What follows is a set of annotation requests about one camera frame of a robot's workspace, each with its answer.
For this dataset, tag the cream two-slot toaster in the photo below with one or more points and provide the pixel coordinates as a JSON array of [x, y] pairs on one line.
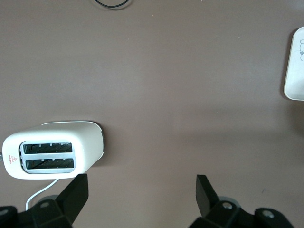
[[88, 142]]

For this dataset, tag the cream rabbit print tray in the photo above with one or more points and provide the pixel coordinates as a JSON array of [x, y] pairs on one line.
[[295, 78]]

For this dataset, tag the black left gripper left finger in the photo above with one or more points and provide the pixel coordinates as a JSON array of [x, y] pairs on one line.
[[71, 199]]

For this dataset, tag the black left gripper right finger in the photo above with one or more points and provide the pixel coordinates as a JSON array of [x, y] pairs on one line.
[[209, 204]]

